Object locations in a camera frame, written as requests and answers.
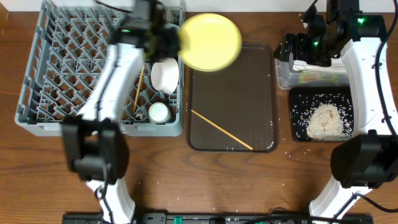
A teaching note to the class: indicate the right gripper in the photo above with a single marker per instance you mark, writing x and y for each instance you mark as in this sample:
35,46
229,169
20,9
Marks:
298,40

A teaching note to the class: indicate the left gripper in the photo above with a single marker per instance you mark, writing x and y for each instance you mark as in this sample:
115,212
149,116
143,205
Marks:
172,37

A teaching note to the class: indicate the wooden chopstick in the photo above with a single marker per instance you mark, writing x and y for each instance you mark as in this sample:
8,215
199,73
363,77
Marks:
138,89
222,130

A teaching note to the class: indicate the pink white bowl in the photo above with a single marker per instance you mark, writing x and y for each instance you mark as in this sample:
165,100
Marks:
165,75

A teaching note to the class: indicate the yellow plate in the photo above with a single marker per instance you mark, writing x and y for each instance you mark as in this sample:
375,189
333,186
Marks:
209,42

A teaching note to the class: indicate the white plastic cup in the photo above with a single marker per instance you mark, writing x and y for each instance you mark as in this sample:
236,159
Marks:
159,113

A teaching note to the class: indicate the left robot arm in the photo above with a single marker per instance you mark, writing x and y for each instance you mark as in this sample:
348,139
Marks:
93,142

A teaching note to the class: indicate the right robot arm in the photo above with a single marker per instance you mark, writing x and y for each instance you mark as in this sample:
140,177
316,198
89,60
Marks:
369,158

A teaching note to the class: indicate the clear plastic waste container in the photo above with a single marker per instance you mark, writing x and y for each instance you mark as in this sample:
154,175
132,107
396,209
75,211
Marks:
295,73

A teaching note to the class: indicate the black waste tray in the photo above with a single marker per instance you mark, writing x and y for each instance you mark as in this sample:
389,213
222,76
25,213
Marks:
304,100

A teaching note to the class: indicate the pile of rice waste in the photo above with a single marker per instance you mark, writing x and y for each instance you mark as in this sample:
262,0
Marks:
325,124

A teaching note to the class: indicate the grey plastic dishwasher rack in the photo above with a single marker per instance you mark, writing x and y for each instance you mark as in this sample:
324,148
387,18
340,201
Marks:
66,59

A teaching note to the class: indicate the crumpled white plastic wrapper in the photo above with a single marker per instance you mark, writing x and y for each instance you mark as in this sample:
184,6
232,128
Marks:
337,66

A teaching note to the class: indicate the dark brown serving tray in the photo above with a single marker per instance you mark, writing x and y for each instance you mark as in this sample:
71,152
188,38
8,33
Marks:
241,99

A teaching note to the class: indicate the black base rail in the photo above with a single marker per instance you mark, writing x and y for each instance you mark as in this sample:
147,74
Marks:
162,218

